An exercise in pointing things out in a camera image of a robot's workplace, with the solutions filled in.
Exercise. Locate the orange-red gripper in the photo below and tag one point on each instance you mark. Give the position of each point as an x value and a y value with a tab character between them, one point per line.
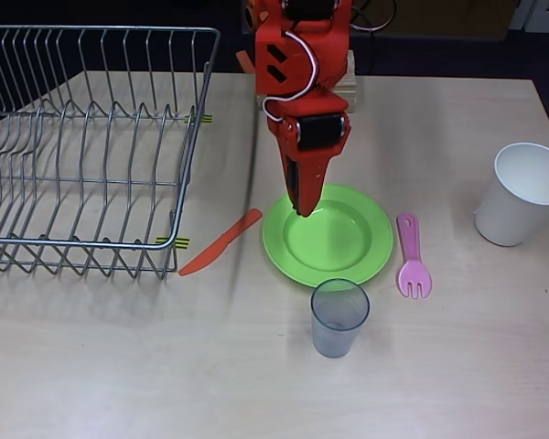
318	133

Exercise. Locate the light orange table clamp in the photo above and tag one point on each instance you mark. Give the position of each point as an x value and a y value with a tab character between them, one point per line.
243	61

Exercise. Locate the yellow black tape marker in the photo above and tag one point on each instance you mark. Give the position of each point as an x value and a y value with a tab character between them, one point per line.
207	120
183	243

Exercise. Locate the orange plastic knife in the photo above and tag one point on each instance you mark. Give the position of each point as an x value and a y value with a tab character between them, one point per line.
219	242

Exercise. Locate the white paper cup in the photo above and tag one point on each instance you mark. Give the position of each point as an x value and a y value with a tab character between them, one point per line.
503	219

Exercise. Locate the pink plastic fork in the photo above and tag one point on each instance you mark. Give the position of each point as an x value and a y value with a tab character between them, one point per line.
412	256

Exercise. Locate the wooden base block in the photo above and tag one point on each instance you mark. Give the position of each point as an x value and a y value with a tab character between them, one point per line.
354	87

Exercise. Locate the orange-red SO-100 robot arm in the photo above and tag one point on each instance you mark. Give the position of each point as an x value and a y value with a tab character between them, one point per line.
329	59

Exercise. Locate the clear grey plastic tumbler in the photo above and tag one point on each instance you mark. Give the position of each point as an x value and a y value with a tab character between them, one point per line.
338	340

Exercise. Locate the green plastic plate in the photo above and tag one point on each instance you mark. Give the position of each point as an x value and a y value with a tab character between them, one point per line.
338	247

